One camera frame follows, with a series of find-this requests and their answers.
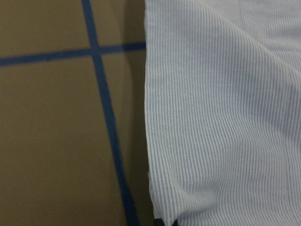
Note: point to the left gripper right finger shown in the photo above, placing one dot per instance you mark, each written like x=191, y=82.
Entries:
x=175, y=223

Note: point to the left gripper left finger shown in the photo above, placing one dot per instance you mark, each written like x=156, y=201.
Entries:
x=158, y=222

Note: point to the light blue striped shirt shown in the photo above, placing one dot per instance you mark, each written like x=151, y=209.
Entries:
x=223, y=111

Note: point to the brown table mat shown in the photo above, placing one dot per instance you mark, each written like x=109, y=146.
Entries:
x=72, y=134

